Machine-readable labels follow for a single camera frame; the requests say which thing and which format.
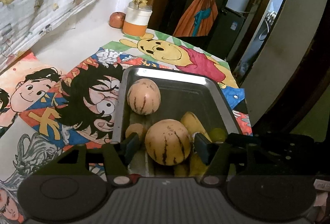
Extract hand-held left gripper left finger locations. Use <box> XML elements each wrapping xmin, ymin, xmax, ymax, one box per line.
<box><xmin>33</xmin><ymin>134</ymin><xmax>142</xmax><ymax>186</ymax></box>

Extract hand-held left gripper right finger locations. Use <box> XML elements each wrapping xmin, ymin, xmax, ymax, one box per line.
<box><xmin>193</xmin><ymin>133</ymin><xmax>284</xmax><ymax>186</ymax></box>

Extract brown kiwi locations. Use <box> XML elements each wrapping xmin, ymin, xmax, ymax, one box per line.
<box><xmin>125</xmin><ymin>123</ymin><xmax>147</xmax><ymax>142</ymax></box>

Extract yellow banana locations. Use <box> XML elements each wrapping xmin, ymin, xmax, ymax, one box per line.
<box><xmin>180</xmin><ymin>112</ymin><xmax>212</xmax><ymax>143</ymax></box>
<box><xmin>189</xmin><ymin>154</ymin><xmax>209</xmax><ymax>177</ymax></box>

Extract green round fruit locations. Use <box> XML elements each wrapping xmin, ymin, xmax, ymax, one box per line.
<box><xmin>208</xmin><ymin>128</ymin><xmax>228</xmax><ymax>143</ymax></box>
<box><xmin>173</xmin><ymin>163</ymin><xmax>190</xmax><ymax>177</ymax></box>

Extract striped pepino melon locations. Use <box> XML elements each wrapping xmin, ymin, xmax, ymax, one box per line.
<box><xmin>144</xmin><ymin>119</ymin><xmax>192</xmax><ymax>166</ymax></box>
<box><xmin>127</xmin><ymin>79</ymin><xmax>161</xmax><ymax>116</ymax></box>

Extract metal tray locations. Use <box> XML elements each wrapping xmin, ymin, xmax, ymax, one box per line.
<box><xmin>111</xmin><ymin>67</ymin><xmax>244</xmax><ymax>178</ymax></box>

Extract yellow bear drawing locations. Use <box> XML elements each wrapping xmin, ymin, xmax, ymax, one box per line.
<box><xmin>99</xmin><ymin>29</ymin><xmax>253</xmax><ymax>134</ymax></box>

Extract silver-haired figure drawing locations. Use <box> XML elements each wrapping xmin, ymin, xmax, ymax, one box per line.
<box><xmin>0</xmin><ymin>121</ymin><xmax>109</xmax><ymax>224</ymax></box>

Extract white and orange jar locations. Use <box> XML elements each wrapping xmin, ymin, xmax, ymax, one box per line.
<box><xmin>122</xmin><ymin>2</ymin><xmax>153</xmax><ymax>37</ymax></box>

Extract red apple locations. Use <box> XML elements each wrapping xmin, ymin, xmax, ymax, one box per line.
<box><xmin>109</xmin><ymin>12</ymin><xmax>126</xmax><ymax>29</ymax></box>

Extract printed white blanket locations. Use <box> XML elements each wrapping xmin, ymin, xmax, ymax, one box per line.
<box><xmin>0</xmin><ymin>0</ymin><xmax>109</xmax><ymax>72</ymax></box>

